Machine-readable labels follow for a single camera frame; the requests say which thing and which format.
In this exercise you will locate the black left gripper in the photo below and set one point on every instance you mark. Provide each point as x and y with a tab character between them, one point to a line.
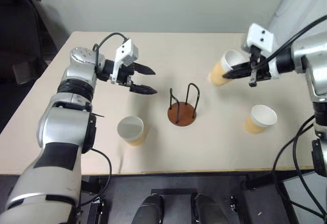
125	74

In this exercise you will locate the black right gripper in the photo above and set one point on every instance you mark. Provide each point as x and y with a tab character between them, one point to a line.
260	68

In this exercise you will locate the tan paper cup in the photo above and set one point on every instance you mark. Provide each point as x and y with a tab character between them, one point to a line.
130	130
263	115
219	72

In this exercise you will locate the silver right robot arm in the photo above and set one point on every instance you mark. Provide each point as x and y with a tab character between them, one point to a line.
316	63

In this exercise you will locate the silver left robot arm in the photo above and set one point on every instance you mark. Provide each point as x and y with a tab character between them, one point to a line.
64	122

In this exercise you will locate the light grey curtain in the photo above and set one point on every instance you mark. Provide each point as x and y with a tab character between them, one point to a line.
301	2

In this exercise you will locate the dark rounded shape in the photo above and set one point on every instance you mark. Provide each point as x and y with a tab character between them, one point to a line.
148	208
208	208

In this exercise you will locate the black office chair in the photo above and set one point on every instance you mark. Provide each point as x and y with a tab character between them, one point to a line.
18	37

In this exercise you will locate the black box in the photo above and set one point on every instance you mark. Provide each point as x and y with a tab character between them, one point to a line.
265	201

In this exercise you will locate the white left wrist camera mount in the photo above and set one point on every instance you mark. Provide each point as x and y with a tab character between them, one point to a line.
125	53

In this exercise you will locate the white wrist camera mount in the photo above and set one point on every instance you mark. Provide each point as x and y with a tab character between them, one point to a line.
260	39
125	53

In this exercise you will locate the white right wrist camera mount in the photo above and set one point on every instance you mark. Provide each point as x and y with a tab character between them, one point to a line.
260	39

